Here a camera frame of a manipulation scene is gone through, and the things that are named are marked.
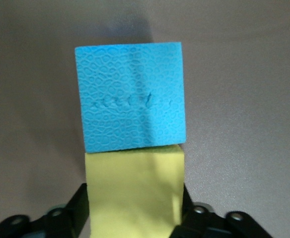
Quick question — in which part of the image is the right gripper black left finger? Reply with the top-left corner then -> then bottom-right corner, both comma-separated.
33,183 -> 90,238

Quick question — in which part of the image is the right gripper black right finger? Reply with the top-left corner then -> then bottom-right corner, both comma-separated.
169,184 -> 225,238

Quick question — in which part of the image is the yellow foam cube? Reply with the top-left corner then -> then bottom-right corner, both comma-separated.
84,145 -> 185,238

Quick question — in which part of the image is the blue foam cube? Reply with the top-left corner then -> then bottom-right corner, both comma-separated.
74,42 -> 187,153

